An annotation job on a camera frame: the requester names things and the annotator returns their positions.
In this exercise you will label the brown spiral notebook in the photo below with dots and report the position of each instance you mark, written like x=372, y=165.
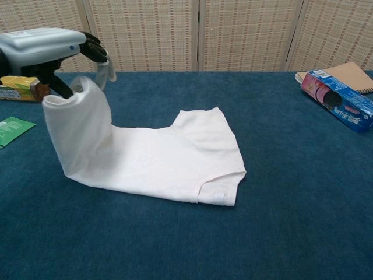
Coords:
x=346, y=74

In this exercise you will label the yellow label tea bottle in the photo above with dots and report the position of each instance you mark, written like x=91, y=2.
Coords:
x=17, y=87

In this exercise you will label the green sachet packet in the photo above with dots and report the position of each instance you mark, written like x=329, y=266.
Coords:
x=17, y=131

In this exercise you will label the white T-shirt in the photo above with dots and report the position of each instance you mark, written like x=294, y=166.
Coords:
x=145, y=163

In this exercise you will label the blue pink cookie box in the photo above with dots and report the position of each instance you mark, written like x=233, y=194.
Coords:
x=349, y=108

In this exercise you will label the blue carpet table cover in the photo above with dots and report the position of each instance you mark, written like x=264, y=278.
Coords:
x=175, y=248

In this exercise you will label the woven bamboo screen panel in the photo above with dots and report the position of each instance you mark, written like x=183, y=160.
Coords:
x=250, y=35
x=43, y=14
x=338, y=32
x=142, y=35

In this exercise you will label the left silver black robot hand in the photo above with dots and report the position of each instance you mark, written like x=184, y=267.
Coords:
x=38, y=46

